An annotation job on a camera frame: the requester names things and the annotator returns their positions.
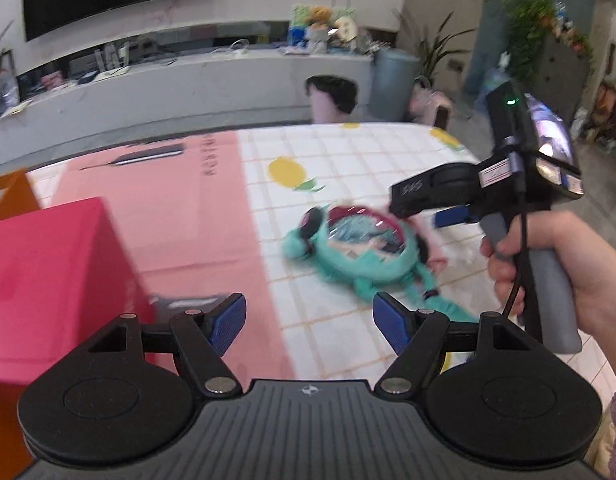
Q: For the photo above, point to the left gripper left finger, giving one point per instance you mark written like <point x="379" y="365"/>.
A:
<point x="201" y="340"/>

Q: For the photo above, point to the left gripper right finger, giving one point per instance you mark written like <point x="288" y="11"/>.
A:
<point x="417" y="338"/>

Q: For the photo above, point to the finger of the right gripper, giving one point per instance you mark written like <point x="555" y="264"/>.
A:
<point x="454" y="216"/>

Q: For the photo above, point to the teal plush mirror bag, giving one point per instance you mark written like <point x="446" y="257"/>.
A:
<point x="372" y="251"/>

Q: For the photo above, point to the person's right hand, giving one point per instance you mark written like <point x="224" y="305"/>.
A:
<point x="582" y="264"/>

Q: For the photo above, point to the pink space heater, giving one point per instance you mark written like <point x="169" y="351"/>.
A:
<point x="428" y="106"/>

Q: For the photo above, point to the blue water jug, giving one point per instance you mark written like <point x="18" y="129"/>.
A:
<point x="494" y="77"/>

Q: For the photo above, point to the grey drawer cabinet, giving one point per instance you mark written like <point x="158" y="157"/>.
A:
<point x="560" y="79"/>

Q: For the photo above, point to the red lidded clear box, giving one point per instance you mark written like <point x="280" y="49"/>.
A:
<point x="67" y="273"/>

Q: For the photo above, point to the grey metal trash can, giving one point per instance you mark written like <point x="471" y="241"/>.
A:
<point x="394" y="73"/>

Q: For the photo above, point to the tall green floor plant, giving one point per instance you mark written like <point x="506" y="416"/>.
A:
<point x="428" y="47"/>

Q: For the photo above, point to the trailing pothos plant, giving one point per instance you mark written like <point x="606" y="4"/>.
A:
<point x="530" y="23"/>

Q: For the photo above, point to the orange cardboard box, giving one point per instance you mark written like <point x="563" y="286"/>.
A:
<point x="16" y="197"/>

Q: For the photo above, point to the teddy bear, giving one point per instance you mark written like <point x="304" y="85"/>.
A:
<point x="320" y="16"/>

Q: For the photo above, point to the marble TV console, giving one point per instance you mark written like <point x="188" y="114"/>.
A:
<point x="203" y="92"/>

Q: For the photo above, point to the white wifi router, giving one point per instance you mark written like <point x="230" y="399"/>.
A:
<point x="112" y="61"/>

